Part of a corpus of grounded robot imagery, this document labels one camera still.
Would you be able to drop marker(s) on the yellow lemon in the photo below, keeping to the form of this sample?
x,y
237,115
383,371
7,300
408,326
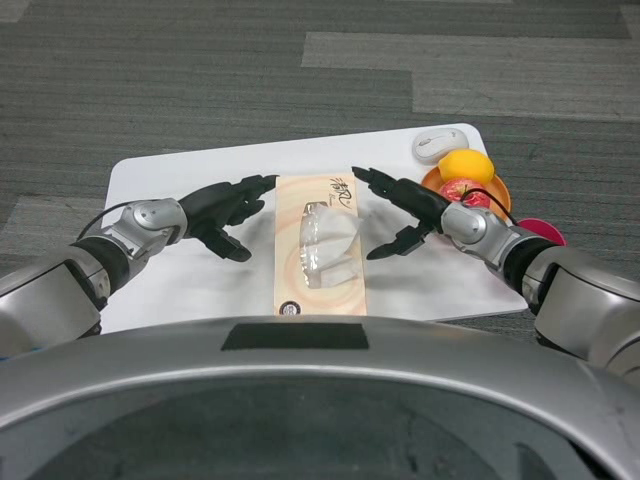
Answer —
x,y
465,165

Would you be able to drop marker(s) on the red apple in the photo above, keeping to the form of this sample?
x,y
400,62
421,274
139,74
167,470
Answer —
x,y
452,190

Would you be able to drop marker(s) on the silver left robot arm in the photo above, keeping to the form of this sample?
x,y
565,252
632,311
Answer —
x,y
145,215

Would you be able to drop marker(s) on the pink round cup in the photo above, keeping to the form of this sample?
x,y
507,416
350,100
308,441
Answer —
x,y
542,230

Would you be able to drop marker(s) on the orange plate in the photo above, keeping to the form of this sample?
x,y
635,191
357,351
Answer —
x,y
500,195

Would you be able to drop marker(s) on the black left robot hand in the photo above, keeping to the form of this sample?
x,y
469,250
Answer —
x,y
215,205

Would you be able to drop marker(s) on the silver robot chest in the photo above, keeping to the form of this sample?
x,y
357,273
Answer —
x,y
320,380

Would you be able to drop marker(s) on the white computer mouse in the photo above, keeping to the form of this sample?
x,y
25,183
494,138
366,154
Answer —
x,y
440,145

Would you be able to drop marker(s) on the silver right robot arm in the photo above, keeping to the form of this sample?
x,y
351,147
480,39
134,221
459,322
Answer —
x,y
470,222

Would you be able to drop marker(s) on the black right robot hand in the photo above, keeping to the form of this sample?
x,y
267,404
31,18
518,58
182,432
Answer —
x,y
420,200

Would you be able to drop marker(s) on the beige swirl tissue box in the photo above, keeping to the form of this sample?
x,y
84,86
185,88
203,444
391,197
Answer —
x,y
290,250

